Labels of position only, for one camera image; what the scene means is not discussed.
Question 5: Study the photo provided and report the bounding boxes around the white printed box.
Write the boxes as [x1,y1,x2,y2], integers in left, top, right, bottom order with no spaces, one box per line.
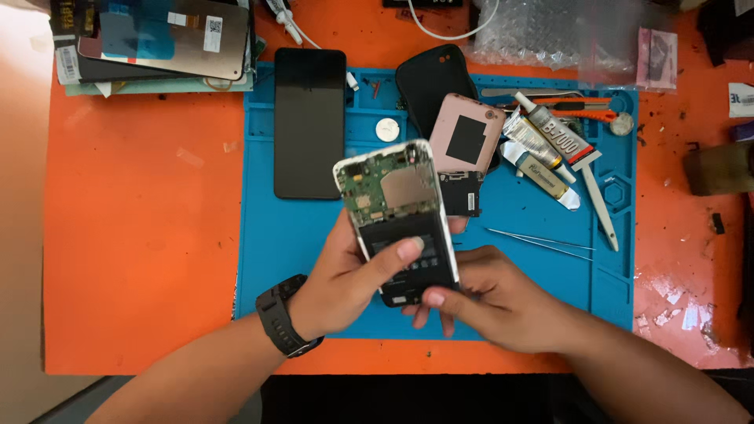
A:
[728,82,754,119]

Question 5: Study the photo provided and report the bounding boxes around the white round disc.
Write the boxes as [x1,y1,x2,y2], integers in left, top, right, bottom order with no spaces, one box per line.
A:
[375,118,401,143]

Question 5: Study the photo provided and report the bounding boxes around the silver round disc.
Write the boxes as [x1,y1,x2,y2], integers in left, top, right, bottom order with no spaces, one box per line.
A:
[609,111,636,137]

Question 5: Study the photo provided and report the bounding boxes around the pink phone back cover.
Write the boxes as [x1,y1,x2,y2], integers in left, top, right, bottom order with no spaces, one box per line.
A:
[428,93,507,175]

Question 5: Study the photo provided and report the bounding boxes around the clear bubble wrap bag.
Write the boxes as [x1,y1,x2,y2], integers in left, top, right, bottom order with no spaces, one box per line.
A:
[464,0,644,73]

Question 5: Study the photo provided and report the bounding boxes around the person's right hand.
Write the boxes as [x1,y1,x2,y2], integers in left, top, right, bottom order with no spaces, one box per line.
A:
[403,245,585,355]

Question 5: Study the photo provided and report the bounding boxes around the clear glue tube red cap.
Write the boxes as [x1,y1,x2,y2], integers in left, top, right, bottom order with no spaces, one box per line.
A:
[514,91,602,166]

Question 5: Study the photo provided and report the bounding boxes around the white plastic pry tool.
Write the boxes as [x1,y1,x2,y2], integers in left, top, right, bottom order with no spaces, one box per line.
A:
[580,161,620,253]

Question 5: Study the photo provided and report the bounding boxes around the white phone with circuit board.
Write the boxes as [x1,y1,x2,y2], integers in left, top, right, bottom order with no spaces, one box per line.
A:
[333,139,462,309]

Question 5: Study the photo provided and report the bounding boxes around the cream glue tube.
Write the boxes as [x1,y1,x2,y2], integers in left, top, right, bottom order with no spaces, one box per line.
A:
[500,141,582,212]

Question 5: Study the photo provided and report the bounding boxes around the silver glue tube white nozzle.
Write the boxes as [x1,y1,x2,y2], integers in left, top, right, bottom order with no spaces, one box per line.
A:
[502,108,577,185]

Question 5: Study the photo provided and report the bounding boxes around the blue silicone repair mat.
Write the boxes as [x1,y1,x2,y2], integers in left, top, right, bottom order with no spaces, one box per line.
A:
[234,61,641,342]

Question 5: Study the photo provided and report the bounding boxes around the black smartphone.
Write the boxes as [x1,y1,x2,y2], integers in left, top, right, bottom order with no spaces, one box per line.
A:
[273,48,348,201]

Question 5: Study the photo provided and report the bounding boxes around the black bag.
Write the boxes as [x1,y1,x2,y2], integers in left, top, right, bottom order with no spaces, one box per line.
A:
[697,0,754,67]

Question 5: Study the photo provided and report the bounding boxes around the small black plastic phone part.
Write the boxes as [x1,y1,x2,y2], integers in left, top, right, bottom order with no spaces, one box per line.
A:
[439,171,484,218]

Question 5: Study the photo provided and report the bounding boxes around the black phone case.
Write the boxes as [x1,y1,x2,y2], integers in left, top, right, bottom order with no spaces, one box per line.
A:
[395,44,479,140]

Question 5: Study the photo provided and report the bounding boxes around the stack of phone screens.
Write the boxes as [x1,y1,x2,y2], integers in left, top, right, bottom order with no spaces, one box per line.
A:
[49,0,258,98]

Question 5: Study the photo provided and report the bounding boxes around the person's left hand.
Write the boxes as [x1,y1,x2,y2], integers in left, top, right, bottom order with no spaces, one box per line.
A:
[289,209,470,342]

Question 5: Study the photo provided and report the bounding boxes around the pink plastic packet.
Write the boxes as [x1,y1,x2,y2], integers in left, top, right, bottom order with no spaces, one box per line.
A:
[635,27,679,91]

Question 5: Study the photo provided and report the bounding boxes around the grey metal spudger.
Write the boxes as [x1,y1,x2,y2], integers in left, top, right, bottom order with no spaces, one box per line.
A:
[480,88,585,99]

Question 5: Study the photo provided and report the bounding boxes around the black wristwatch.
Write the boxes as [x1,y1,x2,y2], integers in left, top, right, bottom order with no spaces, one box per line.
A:
[255,274,325,359]

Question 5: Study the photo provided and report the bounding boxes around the orange desk mat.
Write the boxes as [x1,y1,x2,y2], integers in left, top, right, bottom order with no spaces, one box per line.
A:
[42,0,754,376]

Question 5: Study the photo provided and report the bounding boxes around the orange utility knife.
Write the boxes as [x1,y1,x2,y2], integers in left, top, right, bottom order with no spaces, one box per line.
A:
[501,96,619,123]

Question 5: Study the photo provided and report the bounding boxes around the black flat device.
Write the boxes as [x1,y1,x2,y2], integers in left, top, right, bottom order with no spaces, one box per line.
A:
[382,0,464,8]

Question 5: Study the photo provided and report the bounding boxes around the white earphones cable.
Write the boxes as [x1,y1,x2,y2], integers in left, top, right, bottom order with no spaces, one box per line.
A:
[264,0,361,92]

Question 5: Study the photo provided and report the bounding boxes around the thin metal tweezers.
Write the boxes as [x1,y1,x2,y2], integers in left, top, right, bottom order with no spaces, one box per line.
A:
[486,227,596,262]

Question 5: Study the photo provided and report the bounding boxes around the dark olive block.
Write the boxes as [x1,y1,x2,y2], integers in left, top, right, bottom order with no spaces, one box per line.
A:
[683,140,754,197]

